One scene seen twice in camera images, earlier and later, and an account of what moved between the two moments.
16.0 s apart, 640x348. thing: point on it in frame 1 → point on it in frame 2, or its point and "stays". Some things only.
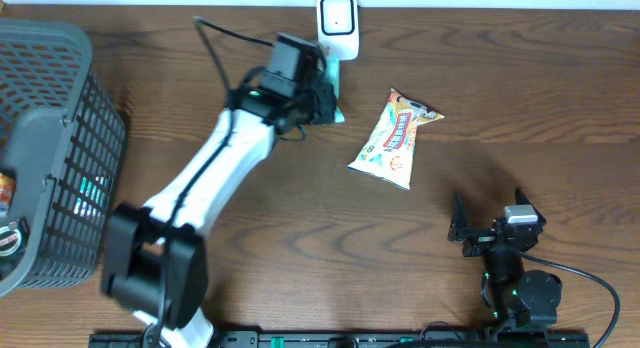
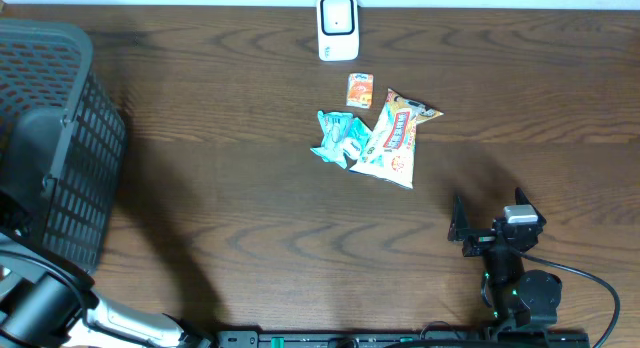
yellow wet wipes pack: [387, 152] stays
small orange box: [7, 190] → [359, 91]
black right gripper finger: [459, 223] stays
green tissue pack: [333, 73] → [342, 134]
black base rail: [485, 339] stays
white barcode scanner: [338, 25] stays
